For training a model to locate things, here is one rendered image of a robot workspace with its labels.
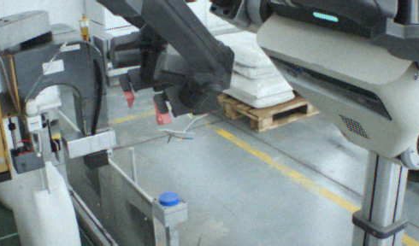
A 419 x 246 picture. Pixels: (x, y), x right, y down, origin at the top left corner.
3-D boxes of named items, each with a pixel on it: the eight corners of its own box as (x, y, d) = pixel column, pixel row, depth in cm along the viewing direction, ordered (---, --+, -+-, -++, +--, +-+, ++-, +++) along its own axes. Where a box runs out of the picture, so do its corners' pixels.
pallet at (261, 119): (359, 100, 467) (361, 84, 462) (257, 133, 405) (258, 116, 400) (297, 78, 530) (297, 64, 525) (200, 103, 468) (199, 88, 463)
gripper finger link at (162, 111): (143, 111, 118) (155, 90, 110) (171, 104, 121) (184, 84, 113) (154, 137, 116) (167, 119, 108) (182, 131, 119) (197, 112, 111)
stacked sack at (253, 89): (318, 86, 428) (319, 69, 422) (255, 104, 394) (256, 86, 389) (283, 74, 460) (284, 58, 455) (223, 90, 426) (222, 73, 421)
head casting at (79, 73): (111, 131, 148) (101, 27, 137) (27, 152, 136) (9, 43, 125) (77, 101, 172) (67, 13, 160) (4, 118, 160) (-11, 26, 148)
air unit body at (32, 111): (51, 155, 134) (42, 100, 128) (33, 160, 132) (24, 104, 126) (46, 149, 138) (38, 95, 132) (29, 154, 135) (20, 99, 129)
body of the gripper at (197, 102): (162, 92, 112) (172, 75, 106) (202, 84, 117) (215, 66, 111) (173, 119, 110) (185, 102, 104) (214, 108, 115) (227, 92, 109)
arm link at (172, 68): (226, 92, 96) (233, 49, 98) (166, 77, 93) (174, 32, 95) (204, 104, 107) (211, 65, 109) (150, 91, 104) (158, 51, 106)
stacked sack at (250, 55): (321, 59, 417) (321, 42, 412) (255, 73, 385) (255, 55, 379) (286, 49, 451) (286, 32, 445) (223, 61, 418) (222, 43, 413)
